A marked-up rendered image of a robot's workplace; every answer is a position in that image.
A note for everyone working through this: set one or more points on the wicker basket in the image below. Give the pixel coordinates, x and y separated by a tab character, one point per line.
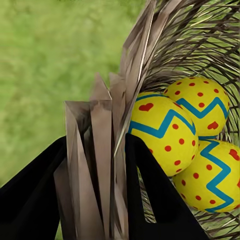
91	182

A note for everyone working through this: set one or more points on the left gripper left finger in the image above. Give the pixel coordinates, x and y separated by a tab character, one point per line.
28	202

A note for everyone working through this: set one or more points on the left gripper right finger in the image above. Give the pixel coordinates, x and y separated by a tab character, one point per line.
174	220

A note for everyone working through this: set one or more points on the easter egg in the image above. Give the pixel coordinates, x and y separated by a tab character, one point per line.
211	184
204	100
166	129

